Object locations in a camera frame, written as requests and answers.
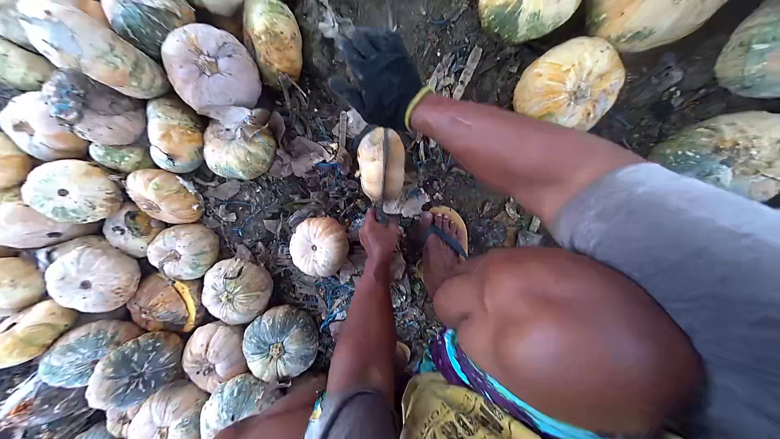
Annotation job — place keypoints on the person's left forearm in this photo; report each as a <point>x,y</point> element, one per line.
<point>365,341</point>

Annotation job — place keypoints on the person's right fingers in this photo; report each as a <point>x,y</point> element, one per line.
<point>361,45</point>

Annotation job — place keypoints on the large mottled cream-green pumpkin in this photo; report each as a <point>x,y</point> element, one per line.
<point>725,152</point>

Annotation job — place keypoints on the person's left fingers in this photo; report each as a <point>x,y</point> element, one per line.
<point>370,224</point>

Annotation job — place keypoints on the small oblong pale orange squash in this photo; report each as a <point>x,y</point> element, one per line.
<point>370,164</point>

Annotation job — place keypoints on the person's right forearm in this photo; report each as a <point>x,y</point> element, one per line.
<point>499,141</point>

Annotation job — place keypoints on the person's right thumb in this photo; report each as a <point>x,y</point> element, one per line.
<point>343,92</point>

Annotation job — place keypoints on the small round pale ribbed pumpkin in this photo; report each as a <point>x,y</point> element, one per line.
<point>319,247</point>

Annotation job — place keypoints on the person's left hand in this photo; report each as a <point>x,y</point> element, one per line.
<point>379,241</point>

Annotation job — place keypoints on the large brown dry leaf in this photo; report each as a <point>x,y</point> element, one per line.
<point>301,153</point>

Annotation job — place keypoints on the grey-green pumpkin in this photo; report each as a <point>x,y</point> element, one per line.
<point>752,52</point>

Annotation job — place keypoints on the yellow-orange ribbed pumpkin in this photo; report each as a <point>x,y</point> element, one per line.
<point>570,82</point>

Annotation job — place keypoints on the person's right hand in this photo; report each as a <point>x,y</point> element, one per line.
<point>387,76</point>

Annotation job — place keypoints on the pile of pumpkins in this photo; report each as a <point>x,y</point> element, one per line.
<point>91,268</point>

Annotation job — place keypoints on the flat pale wood strip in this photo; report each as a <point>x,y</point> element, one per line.
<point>467,73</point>

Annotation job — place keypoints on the green and cream pumpkin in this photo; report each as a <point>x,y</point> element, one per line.
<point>527,15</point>

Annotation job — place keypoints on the person's legs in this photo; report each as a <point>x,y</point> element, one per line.
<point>548,335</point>

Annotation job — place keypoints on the person's body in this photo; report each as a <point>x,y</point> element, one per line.
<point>688,244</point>

